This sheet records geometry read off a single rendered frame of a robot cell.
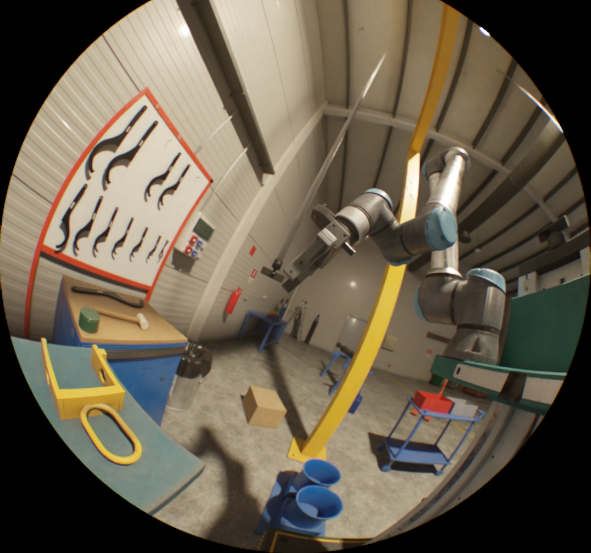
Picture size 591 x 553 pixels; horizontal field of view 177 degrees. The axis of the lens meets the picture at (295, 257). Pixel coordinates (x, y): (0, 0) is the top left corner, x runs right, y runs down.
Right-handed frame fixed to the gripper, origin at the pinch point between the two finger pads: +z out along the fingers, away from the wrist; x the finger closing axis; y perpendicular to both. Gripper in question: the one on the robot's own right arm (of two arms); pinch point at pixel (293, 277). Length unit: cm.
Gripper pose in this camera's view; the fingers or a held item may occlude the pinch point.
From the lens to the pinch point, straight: 40.4
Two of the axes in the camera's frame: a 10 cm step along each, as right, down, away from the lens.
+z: -7.3, 6.2, -2.9
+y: 6.8, 7.1, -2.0
